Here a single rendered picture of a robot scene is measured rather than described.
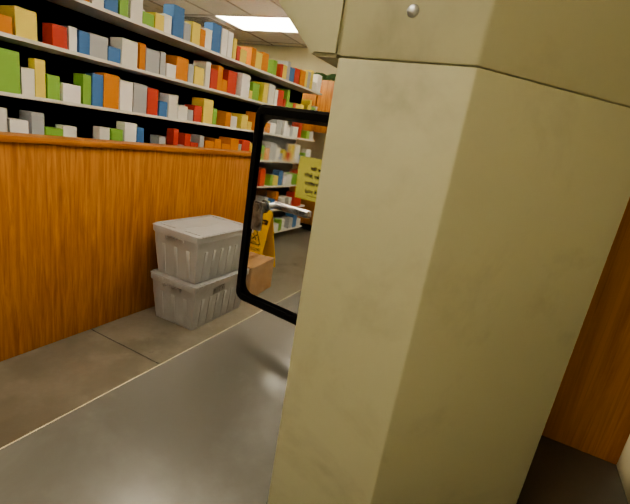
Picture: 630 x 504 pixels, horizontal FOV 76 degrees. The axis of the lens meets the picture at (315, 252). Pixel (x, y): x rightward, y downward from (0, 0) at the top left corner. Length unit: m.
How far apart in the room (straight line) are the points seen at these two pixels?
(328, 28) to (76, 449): 0.54
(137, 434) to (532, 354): 0.48
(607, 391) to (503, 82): 0.55
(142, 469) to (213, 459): 0.08
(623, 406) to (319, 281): 0.55
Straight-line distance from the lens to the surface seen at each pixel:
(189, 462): 0.58
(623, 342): 0.75
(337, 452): 0.45
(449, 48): 0.34
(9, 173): 2.39
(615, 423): 0.80
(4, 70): 2.94
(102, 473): 0.58
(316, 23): 0.38
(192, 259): 2.65
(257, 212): 0.79
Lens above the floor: 1.34
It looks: 16 degrees down
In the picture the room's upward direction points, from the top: 9 degrees clockwise
